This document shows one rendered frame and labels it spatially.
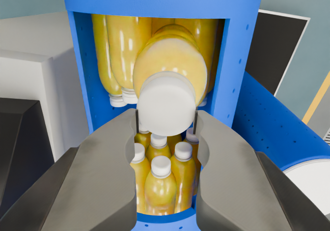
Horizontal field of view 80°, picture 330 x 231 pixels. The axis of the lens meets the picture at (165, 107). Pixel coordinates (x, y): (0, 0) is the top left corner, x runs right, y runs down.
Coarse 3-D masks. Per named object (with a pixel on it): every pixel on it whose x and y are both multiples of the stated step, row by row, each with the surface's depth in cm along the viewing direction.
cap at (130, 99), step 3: (123, 93) 36; (123, 96) 36; (126, 96) 35; (129, 96) 35; (132, 96) 35; (135, 96) 35; (123, 99) 36; (126, 99) 36; (129, 99) 35; (132, 99) 35; (135, 99) 35; (126, 102) 36; (129, 102) 36; (132, 102) 36; (135, 102) 36
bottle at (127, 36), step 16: (112, 16) 28; (128, 16) 27; (112, 32) 29; (128, 32) 28; (144, 32) 29; (112, 48) 30; (128, 48) 30; (112, 64) 32; (128, 64) 31; (128, 80) 32
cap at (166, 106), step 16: (160, 80) 13; (176, 80) 13; (144, 96) 12; (160, 96) 12; (176, 96) 12; (192, 96) 13; (144, 112) 13; (160, 112) 13; (176, 112) 13; (192, 112) 13; (160, 128) 13; (176, 128) 13
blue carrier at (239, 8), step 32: (64, 0) 26; (96, 0) 20; (128, 0) 19; (160, 0) 19; (192, 0) 19; (224, 0) 20; (256, 0) 24; (224, 32) 23; (96, 64) 40; (224, 64) 24; (96, 96) 41; (224, 96) 27; (96, 128) 42; (160, 224) 36; (192, 224) 39
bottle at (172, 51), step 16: (160, 32) 22; (176, 32) 21; (144, 48) 17; (160, 48) 16; (176, 48) 16; (192, 48) 17; (144, 64) 15; (160, 64) 15; (176, 64) 15; (192, 64) 15; (144, 80) 15; (192, 80) 15
